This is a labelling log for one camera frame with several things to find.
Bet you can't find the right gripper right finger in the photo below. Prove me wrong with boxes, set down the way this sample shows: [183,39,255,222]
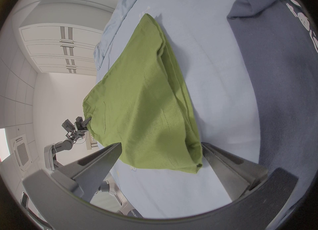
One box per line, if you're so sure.
[201,142,269,202]

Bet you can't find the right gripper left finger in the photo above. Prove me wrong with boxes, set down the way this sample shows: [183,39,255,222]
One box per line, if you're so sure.
[50,142,123,203]

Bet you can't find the green shorts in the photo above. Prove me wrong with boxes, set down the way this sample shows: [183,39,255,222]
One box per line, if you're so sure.
[82,13,203,175]

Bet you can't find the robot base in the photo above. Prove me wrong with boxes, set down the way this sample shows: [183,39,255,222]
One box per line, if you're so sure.
[89,179,145,220]

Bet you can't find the bed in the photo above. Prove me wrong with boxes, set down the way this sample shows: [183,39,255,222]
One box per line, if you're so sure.
[89,0,318,220]

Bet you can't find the grey dressing table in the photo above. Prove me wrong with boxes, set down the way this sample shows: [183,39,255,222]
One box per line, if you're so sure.
[85,135,99,150]

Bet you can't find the ceiling air conditioner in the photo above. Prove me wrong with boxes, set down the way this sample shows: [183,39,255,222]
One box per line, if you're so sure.
[10,136,36,173]

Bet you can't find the ceiling light panel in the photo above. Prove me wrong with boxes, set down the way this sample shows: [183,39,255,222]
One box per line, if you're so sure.
[0,128,7,163]

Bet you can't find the white wardrobe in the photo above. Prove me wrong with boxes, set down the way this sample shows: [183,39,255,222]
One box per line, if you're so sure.
[19,24,115,76]

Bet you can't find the pale blue quilt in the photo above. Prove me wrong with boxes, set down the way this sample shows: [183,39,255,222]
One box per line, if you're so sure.
[93,0,160,71]

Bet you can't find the dark blue printed T-shirt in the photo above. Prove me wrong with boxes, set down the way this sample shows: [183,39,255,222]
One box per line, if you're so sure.
[226,0,318,183]

